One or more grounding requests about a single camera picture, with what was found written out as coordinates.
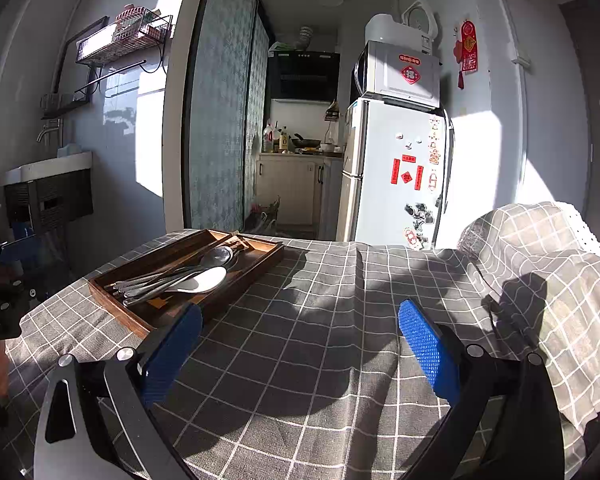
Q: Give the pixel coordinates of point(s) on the black range hood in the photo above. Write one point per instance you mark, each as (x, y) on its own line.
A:
(305, 75)

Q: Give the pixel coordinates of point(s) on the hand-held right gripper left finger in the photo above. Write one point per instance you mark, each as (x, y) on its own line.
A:
(172, 355)

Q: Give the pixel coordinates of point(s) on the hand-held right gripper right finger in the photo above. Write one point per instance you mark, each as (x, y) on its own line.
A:
(427, 350)

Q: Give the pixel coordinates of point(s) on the clear oil bottle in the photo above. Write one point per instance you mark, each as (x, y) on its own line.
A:
(268, 140)

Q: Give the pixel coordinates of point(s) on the silver exhaust duct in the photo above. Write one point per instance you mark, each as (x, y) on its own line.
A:
(305, 37)

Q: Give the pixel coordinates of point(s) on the patterned sliding door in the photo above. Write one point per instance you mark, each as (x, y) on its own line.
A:
(220, 110)

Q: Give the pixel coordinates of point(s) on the white refrigerator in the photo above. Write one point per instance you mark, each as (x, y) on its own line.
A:
(390, 185)

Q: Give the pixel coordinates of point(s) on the black wok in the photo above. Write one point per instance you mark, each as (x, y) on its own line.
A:
(307, 141)

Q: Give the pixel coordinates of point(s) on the white ceramic spoon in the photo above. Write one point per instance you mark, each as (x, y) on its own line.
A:
(205, 280)

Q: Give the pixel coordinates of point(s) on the grey door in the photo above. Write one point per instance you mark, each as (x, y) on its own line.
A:
(595, 60)

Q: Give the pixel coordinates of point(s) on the black framed mirror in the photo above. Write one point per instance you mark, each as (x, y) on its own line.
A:
(75, 60)

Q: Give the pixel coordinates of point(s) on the black wall shelf with cups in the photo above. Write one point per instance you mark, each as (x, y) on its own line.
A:
(62, 105)

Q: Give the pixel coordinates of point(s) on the brown wooden tray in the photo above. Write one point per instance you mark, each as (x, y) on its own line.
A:
(250, 272)

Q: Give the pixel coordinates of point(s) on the silver microwave oven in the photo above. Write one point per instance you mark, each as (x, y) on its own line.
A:
(405, 72)

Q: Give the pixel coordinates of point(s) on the grey checked tablecloth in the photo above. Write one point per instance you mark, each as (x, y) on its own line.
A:
(305, 385)

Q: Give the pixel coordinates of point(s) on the white wash basin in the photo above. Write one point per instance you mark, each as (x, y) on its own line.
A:
(45, 167)

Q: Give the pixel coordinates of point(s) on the metal faucet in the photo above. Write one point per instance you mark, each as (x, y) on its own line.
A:
(47, 132)

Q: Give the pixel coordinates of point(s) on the metal spoon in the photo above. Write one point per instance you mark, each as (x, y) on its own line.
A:
(233, 263)
(219, 256)

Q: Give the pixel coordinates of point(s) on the red wall ornament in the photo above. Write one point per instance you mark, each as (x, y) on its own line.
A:
(467, 47)

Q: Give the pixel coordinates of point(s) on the yellow-label sauce bottle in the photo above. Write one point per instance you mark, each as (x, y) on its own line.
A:
(283, 141)

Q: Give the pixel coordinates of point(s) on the white round dial scale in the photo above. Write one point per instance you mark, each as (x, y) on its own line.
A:
(420, 19)

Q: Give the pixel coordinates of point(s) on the plastic bags bundle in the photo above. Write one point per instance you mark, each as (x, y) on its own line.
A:
(265, 215)

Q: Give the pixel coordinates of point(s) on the beige kitchen cabinet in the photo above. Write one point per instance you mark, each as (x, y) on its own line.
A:
(290, 190)

